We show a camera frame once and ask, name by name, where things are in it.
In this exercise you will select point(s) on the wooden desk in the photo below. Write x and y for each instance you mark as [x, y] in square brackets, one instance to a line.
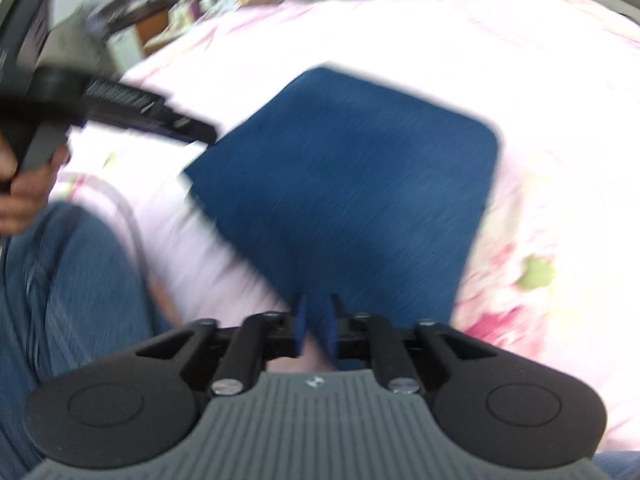
[155, 30]

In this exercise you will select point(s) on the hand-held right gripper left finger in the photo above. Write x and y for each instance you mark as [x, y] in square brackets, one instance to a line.
[299, 327]

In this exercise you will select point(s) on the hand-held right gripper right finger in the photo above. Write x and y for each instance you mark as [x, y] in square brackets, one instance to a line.
[330, 332]

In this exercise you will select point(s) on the person's leg in jeans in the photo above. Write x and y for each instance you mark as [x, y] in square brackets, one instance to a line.
[620, 467]
[70, 310]

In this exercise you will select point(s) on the pink bed sheet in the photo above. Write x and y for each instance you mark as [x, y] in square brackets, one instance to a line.
[550, 135]

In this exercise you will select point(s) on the pile of desk clutter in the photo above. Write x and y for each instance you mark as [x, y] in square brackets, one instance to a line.
[200, 7]

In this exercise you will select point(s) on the person's left hand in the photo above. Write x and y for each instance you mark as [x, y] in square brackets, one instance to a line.
[27, 200]

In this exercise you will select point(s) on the dark wall shelf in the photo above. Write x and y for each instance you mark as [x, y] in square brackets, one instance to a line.
[140, 0]

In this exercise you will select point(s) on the blue denim pants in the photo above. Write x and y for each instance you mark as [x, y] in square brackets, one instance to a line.
[350, 185]

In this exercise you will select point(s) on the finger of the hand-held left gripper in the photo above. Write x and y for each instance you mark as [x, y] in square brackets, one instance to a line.
[192, 127]

